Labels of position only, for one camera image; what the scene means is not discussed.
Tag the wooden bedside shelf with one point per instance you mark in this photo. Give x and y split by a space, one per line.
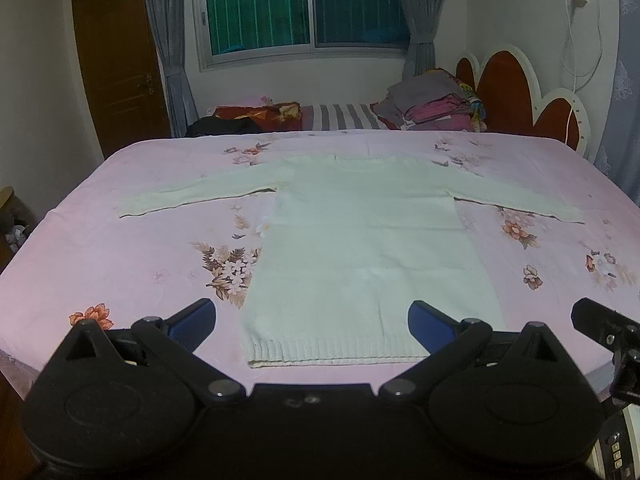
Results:
17 222

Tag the white charger with cable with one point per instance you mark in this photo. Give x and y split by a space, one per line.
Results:
581 63

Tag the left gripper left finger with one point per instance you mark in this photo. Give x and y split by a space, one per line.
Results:
172 342

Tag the left grey curtain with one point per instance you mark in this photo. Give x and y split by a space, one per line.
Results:
166 18

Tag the right grey curtain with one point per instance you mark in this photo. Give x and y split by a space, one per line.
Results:
422 18

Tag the black garment on bed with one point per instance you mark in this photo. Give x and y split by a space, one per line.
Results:
215 126

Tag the red white scalloped headboard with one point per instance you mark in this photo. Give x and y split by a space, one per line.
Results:
509 89

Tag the grey striped pillow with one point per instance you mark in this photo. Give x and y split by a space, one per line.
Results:
338 117

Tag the stack of folded clothes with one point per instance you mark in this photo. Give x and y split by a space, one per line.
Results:
435 100

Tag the grey curtain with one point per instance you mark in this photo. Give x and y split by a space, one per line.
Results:
166 18
422 18

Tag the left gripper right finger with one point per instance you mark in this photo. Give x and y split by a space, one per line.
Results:
451 345

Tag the brown wooden door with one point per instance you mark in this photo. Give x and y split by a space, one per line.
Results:
119 67

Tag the window with green screen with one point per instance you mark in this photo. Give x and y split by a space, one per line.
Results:
235 31

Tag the white knit sweater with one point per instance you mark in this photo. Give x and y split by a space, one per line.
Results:
351 243

